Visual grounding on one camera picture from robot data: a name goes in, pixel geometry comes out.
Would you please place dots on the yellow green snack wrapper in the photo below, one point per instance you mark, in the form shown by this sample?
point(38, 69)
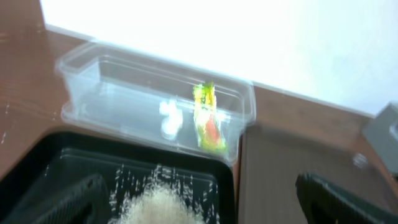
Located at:
point(207, 127)

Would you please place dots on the clear plastic waste bin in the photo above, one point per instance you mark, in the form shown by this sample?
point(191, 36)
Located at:
point(117, 91)

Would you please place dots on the black waste tray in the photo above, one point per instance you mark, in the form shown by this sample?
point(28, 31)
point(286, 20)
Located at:
point(61, 159)

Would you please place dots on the dark brown serving tray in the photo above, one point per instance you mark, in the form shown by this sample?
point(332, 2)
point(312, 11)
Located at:
point(271, 161)

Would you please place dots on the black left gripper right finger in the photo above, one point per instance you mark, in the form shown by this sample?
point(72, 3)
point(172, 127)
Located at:
point(325, 202)

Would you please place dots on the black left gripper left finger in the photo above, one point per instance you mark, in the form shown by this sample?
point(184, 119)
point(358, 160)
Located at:
point(85, 201)

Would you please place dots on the crumpled white paper scrap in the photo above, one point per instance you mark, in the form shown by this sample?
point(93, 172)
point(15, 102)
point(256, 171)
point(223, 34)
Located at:
point(173, 120)

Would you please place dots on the pile of rice grains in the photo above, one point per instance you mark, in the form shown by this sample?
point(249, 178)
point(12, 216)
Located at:
point(163, 195)

